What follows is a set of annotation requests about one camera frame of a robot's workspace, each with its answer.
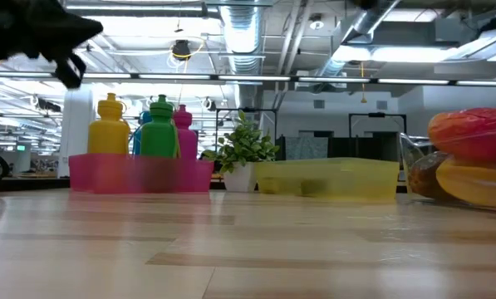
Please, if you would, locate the yellow plastic bottle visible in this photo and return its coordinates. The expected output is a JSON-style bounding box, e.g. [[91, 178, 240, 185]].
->
[[87, 92, 131, 155]]

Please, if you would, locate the green plant in white pot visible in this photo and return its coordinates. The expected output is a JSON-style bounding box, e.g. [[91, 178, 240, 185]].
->
[[201, 110, 281, 193]]

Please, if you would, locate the blue plastic bottle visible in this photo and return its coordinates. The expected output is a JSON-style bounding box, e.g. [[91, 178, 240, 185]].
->
[[131, 110, 153, 157]]

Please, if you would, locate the ribbed silver ventilation duct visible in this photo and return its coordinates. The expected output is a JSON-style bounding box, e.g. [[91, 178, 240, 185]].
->
[[219, 0, 266, 76]]

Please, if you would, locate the clear plastic bin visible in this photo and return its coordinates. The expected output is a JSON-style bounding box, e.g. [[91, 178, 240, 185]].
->
[[399, 131, 496, 215]]

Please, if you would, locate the smooth silver ventilation duct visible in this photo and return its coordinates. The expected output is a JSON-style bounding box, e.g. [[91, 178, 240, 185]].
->
[[313, 0, 402, 80]]

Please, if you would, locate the black ceiling device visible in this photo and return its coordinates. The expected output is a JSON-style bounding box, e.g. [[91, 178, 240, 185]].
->
[[171, 39, 193, 62]]

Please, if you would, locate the long ceiling light strip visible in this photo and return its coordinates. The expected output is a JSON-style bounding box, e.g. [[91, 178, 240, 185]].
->
[[0, 70, 496, 87]]

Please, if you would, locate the dark red fruit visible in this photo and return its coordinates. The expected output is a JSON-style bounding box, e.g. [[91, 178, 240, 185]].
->
[[408, 151, 454, 200]]

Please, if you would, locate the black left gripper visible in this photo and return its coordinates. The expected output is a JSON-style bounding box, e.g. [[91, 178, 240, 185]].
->
[[0, 0, 105, 90]]

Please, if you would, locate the yellow translucent plastic bin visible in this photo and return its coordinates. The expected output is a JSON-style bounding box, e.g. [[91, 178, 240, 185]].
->
[[254, 157, 400, 203]]

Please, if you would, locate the pink plastic bottle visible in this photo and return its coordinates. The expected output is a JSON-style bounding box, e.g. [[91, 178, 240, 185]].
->
[[172, 104, 199, 161]]

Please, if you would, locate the green plastic bottle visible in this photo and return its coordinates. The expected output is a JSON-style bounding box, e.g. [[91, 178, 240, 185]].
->
[[140, 94, 180, 159]]

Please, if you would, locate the red yellow mango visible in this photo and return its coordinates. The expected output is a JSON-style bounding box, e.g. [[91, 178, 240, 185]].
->
[[428, 107, 496, 162]]

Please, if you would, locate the orange mango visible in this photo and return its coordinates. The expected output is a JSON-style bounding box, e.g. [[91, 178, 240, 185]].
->
[[435, 155, 496, 210]]

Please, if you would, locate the pink plastic bin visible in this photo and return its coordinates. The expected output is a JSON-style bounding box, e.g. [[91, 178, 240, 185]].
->
[[67, 153, 214, 195]]

